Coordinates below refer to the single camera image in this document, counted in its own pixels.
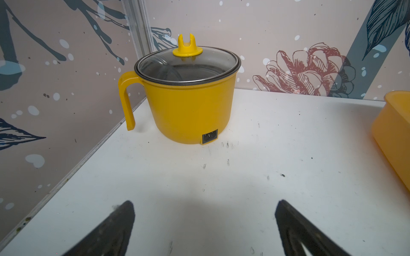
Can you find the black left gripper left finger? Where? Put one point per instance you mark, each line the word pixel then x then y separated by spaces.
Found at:
pixel 111 237

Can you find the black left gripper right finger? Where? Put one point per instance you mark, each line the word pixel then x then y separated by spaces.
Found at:
pixel 298 234

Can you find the yellow plastic storage box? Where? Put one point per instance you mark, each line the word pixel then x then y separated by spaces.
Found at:
pixel 391 131

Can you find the yellow electric cooking pot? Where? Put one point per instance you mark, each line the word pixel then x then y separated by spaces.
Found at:
pixel 189 90

